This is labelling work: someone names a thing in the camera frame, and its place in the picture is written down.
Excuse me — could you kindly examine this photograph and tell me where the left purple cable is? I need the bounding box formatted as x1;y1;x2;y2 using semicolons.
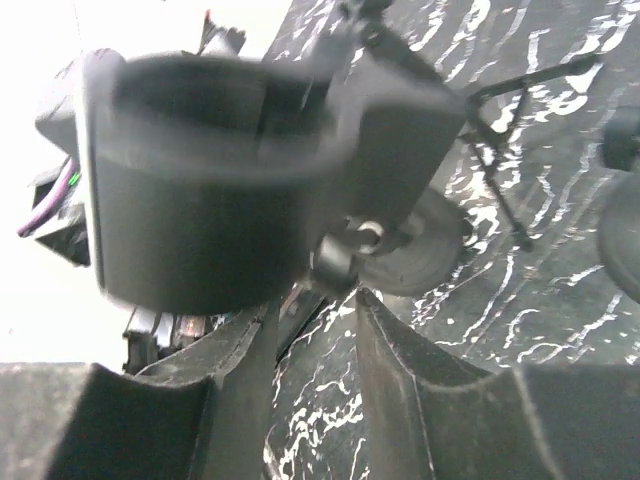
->
16;157;81;238

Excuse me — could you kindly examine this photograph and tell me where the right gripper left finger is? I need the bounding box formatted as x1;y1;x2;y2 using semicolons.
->
1;303;279;479

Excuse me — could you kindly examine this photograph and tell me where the tall black tripod stand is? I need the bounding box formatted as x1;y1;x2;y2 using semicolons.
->
339;1;602;251

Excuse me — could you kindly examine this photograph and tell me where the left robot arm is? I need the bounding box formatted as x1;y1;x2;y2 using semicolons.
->
18;48;124;267

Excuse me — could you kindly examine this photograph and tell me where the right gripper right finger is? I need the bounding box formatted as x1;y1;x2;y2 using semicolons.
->
356;289;639;479

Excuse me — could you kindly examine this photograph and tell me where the round base stand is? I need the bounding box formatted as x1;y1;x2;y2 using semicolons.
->
76;34;466;314
597;106;639;302

